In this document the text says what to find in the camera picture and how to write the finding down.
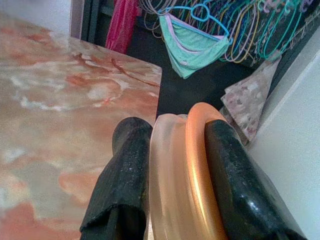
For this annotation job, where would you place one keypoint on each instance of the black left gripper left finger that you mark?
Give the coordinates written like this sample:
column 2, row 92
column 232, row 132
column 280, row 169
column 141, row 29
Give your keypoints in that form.
column 125, row 160

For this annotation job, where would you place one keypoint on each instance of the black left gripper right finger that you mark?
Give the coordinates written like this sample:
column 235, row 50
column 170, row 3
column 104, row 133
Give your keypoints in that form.
column 237, row 180

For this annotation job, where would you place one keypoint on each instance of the clear container with orange lid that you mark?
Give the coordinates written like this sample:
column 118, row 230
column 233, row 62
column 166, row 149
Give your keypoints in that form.
column 175, row 175

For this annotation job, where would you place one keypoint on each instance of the floral patterned beige cloth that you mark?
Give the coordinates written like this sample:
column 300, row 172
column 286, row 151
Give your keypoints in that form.
column 250, row 100

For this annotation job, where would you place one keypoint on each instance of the teal cloth with lilac trim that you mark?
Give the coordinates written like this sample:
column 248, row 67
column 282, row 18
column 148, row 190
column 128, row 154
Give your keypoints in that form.
column 190, row 42

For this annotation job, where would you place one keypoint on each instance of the pink red hanging garment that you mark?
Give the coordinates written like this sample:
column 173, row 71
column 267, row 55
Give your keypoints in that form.
column 121, row 25

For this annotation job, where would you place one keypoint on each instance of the blue plastic clothes hanger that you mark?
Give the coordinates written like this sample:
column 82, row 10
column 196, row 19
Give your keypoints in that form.
column 200, row 12

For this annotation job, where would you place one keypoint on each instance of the black metal rack frame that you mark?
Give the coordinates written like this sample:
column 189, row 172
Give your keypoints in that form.
column 90, row 20

